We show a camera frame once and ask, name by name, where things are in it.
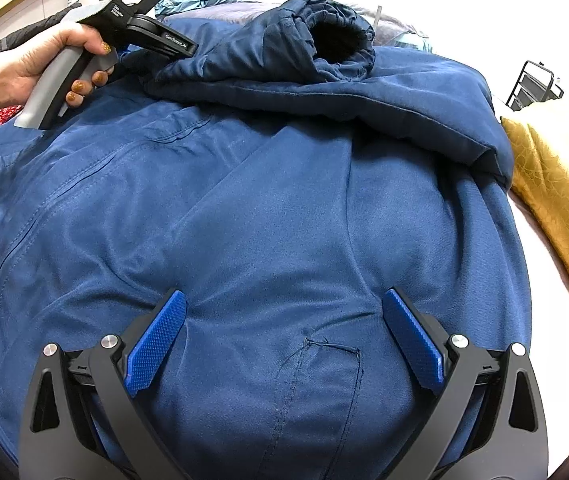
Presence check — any pink polka-dot blanket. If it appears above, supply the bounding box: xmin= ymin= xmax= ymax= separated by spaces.
xmin=507 ymin=180 xmax=569 ymax=428

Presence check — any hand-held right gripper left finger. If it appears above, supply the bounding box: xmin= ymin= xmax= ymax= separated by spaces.
xmin=17 ymin=288 xmax=190 ymax=480

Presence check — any grey blanket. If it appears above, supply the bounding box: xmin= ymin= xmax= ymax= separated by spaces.
xmin=359 ymin=4 xmax=435 ymax=54

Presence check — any black wire cart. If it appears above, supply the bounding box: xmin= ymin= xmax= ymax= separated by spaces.
xmin=505 ymin=60 xmax=566 ymax=112

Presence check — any person's left hand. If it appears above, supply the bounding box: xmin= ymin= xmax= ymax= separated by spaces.
xmin=14 ymin=23 xmax=115 ymax=109

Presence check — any navy blue padded jacket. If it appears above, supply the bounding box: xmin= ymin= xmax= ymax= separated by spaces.
xmin=0 ymin=0 xmax=515 ymax=480

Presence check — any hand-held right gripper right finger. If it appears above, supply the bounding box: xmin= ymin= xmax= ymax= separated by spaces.
xmin=381 ymin=287 xmax=551 ymax=480

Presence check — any yellow patterned cloth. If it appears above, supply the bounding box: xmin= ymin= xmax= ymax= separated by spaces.
xmin=500 ymin=107 xmax=569 ymax=356

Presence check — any black puffer jacket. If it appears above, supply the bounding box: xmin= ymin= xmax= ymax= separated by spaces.
xmin=0 ymin=15 xmax=68 ymax=61

